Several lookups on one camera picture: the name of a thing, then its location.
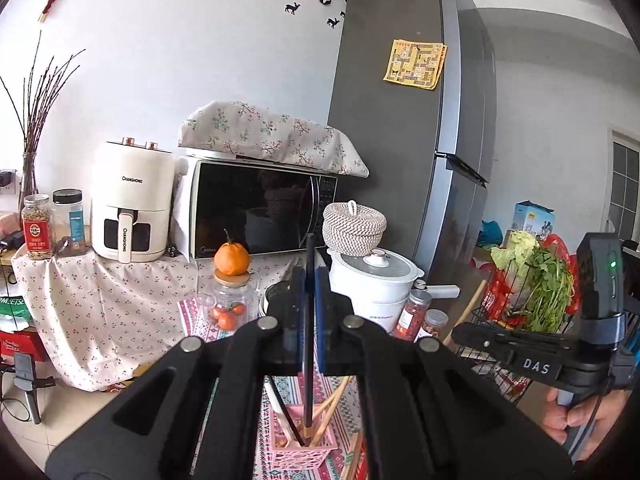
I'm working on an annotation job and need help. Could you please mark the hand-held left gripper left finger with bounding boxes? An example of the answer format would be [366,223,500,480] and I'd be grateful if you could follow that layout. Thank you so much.
[45,266,307,480]

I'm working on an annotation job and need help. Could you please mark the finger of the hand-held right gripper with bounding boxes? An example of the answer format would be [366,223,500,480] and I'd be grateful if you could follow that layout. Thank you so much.
[451,321,583,386]

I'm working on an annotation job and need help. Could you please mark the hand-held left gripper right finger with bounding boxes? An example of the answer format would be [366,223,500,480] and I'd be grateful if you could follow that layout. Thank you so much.
[315,267,573,480]

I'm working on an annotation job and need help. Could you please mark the black chopstick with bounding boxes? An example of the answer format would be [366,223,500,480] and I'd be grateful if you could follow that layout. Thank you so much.
[301,234,316,446]
[267,379,305,445]

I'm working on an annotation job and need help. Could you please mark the wooden chopstick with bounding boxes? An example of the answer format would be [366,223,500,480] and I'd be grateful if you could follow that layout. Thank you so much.
[311,376,353,445]

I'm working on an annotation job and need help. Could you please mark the pink utensil holder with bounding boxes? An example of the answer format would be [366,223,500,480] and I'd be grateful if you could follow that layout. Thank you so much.
[267,422,338,471]

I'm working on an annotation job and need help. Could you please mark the pile of chopsticks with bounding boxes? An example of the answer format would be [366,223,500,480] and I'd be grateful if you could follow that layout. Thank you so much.
[342,430,363,480]

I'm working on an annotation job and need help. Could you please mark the person's right hand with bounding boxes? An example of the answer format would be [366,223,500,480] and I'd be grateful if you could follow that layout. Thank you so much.
[542,387,633,453]

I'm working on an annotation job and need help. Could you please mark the red snack packet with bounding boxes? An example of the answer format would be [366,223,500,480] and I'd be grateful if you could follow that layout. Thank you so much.
[482,272,516,321]

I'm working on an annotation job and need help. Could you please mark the red plastic bag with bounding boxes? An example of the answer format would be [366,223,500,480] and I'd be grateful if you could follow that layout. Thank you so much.
[542,234,583,311]

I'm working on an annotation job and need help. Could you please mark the leafy green herbs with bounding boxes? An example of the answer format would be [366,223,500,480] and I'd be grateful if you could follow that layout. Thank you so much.
[520,247,576,333]

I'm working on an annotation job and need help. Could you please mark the white electric pot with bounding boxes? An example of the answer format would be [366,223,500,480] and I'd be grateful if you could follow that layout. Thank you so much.
[327,248,461,333]

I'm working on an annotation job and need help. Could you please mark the glass jar with wooden lid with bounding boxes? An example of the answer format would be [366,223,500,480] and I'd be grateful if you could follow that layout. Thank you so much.
[207,270,258,333]

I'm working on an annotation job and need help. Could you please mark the jar of dried fruit slices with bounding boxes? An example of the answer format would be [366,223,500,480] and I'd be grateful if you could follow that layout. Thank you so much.
[421,309,449,341]

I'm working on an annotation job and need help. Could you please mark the orange tangerine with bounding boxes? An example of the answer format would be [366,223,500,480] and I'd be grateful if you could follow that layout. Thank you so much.
[214,230,251,277]

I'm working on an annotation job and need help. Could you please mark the jar of red dried fruit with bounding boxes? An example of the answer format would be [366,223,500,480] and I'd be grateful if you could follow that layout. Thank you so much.
[394,289,432,343]

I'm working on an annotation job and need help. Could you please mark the napa cabbage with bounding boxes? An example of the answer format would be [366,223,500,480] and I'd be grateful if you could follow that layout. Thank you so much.
[490,230,541,273]

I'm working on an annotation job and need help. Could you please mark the light blue box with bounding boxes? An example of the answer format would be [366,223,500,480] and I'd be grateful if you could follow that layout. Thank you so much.
[511,201,556,241]

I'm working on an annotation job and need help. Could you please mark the woven lidded basket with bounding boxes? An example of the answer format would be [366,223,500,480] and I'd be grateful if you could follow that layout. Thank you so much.
[322,200,387,256]

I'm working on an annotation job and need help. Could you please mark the white framed window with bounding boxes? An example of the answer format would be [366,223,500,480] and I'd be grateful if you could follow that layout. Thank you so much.
[602,127,640,246]

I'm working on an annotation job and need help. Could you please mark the striped patterned tablecloth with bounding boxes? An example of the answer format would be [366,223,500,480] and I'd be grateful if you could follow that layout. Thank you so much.
[177,297,371,480]

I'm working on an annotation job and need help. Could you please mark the blue plastic bag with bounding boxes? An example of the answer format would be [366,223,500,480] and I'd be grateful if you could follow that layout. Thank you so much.
[477,220,503,248]

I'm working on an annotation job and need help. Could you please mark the black microwave oven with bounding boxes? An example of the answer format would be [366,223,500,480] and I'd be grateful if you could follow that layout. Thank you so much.
[175,155,338,261]

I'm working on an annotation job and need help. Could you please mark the grey refrigerator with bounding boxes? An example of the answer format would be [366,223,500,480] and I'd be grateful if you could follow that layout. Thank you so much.
[327,0,498,291]

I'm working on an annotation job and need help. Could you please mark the floral cloth cover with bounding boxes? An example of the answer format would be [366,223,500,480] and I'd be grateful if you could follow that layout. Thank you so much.
[177,101,370,179]

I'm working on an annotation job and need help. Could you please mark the floral side table cover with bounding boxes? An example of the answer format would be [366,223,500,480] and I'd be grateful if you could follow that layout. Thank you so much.
[11,247,301,393]

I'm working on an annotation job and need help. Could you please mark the white air fryer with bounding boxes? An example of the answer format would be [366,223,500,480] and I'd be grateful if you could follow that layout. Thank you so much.
[90,136,176,264]

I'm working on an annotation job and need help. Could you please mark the blue label jar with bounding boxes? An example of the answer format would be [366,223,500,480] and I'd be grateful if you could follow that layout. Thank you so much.
[52,188,87,256]

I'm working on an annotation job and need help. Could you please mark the red label jar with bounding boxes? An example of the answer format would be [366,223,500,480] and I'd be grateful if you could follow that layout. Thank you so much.
[21,193,54,261]

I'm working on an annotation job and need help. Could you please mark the yellow paper sheet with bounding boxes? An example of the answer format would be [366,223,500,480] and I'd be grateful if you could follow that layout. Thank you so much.
[383,38,447,91]

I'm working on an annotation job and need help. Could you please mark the red box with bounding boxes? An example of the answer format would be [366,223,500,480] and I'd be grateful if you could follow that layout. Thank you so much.
[0,329,43,376]

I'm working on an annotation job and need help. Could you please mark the green white plastic bag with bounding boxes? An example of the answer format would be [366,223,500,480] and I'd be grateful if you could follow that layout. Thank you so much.
[0,292,36,333]

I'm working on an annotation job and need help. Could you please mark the glass vase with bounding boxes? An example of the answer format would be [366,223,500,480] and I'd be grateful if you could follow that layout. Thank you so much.
[17,151,40,211]

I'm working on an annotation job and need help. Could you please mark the dry branches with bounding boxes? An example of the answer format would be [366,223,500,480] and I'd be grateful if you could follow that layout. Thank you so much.
[0,30,86,156]

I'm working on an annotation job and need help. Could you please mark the black wire rack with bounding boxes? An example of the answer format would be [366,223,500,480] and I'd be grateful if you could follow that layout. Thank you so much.
[452,260,591,403]

